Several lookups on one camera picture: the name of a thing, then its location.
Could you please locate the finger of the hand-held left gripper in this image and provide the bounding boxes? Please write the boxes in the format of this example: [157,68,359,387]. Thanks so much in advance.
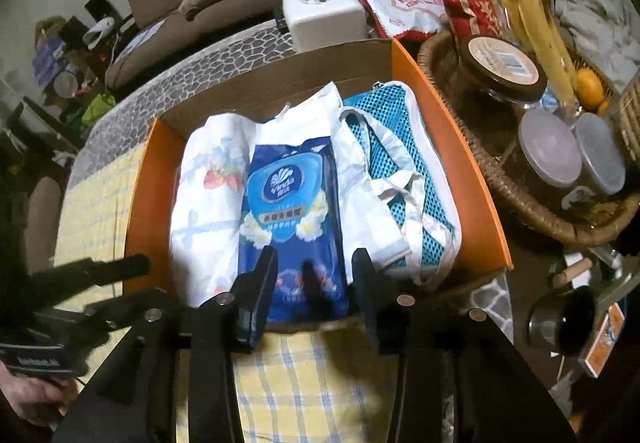
[27,254,152,296]
[82,287,173,331]

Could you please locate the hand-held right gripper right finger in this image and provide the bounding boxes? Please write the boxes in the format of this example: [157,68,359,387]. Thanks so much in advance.
[350,248,573,443]

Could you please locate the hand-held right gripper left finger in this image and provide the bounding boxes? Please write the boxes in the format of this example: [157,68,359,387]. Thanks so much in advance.
[50,245,278,443]

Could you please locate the blue mesh bag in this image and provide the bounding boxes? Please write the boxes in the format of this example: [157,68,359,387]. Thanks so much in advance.
[342,80,463,284]

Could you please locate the blue wet wipes packet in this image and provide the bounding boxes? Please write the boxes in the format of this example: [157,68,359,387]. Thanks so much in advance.
[237,136,351,324]

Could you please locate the orange cardboard box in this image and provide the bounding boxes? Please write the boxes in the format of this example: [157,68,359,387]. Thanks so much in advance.
[122,38,513,324]

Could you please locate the person's left hand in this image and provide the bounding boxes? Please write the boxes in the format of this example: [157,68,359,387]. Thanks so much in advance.
[0,368,81,429]

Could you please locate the yellow checked tablecloth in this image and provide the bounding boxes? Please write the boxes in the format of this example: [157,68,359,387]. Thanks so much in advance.
[52,143,401,443]

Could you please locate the wicker basket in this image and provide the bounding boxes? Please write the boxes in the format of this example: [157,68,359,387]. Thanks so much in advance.
[417,30,640,246]

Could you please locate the black round cup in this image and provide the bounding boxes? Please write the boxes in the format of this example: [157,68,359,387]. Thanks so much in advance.
[527,285,598,359]

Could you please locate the grey stone pattern mat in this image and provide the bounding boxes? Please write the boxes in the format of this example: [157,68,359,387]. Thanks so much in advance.
[67,18,516,324]

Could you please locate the round container grey lid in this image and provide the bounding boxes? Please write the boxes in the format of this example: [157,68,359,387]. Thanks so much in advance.
[517,108,583,189]
[572,113,628,196]

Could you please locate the orange card box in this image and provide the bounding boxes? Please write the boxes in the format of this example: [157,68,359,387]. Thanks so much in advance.
[577,305,628,379]

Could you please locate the brown sofa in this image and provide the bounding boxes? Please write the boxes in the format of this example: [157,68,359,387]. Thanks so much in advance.
[105,0,426,89]

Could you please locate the glass jar brown lid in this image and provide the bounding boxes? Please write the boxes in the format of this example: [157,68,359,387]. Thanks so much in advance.
[457,36,548,106]

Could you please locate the white tissue box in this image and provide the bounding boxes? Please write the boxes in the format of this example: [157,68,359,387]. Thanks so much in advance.
[282,0,368,51]

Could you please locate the red and white bag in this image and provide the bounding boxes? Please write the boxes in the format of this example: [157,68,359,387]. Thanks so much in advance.
[345,0,448,41]

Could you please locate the orange fruit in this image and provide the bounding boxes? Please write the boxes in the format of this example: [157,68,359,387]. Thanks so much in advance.
[575,68,606,111]

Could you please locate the bunch of bananas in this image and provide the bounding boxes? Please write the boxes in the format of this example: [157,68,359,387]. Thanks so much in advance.
[492,0,581,109]

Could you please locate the white crumpled cloth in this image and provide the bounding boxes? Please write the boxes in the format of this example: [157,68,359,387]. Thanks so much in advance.
[552,0,640,89]

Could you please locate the wooden handle tool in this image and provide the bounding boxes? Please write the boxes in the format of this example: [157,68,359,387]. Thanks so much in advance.
[550,257,593,288]

